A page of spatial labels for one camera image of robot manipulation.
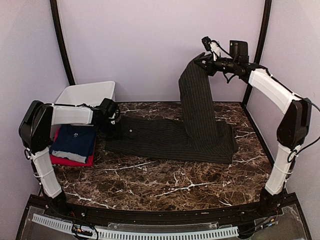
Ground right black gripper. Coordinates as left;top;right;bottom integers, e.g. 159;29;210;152
194;52;238;76

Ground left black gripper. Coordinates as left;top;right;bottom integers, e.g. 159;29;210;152
95;119;122;140

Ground navy blue t-shirt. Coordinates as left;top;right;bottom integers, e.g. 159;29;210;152
48;124;98;164

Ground black clothes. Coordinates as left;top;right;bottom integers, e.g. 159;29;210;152
104;60;238;164

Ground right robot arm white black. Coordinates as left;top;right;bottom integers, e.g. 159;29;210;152
195;36;316;196

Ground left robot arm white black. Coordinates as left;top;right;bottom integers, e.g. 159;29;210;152
18;98;121;199

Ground white plastic bin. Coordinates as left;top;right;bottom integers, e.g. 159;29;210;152
55;81;116;106

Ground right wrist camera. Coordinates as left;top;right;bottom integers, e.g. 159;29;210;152
201;36;221;61

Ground right black frame post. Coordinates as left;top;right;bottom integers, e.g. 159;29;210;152
241;0;272;109

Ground black frame post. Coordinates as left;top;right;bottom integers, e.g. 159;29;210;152
49;0;76;86
241;0;272;109

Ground left black frame post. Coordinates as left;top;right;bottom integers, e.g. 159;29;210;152
49;0;76;86

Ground black curved front rail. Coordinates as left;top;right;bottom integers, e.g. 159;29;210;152
28;193;298;232

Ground white slotted cable duct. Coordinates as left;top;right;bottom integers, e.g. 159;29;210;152
32;214;239;240

